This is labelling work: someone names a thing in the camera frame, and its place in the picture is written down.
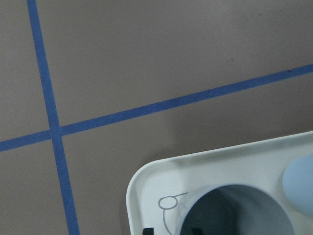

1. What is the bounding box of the light blue plastic cup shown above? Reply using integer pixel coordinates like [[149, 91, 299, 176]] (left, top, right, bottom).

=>
[[283, 154, 313, 217]]

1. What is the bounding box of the cream tray with bear drawing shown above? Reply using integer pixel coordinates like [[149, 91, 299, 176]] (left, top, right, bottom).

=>
[[126, 132, 313, 235]]

